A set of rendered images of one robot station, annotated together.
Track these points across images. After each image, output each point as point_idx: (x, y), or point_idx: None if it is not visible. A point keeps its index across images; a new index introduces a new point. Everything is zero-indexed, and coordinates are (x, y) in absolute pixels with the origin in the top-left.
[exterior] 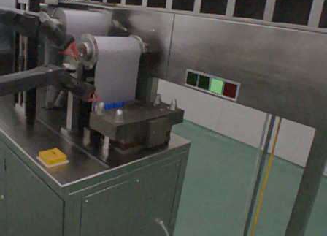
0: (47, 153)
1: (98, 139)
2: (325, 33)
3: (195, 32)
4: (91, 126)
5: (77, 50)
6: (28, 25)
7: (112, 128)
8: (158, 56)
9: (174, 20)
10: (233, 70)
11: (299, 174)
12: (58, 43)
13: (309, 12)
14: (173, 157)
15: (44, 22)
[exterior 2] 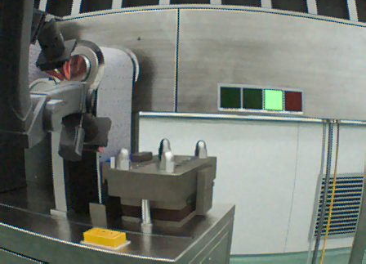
0: (97, 233)
1: (117, 219)
2: (365, 27)
3: (222, 29)
4: (114, 193)
5: (69, 65)
6: (35, 26)
7: (170, 181)
8: (154, 74)
9: (178, 16)
10: (291, 73)
11: (270, 262)
12: (56, 53)
13: (341, 9)
14: (226, 225)
15: (49, 20)
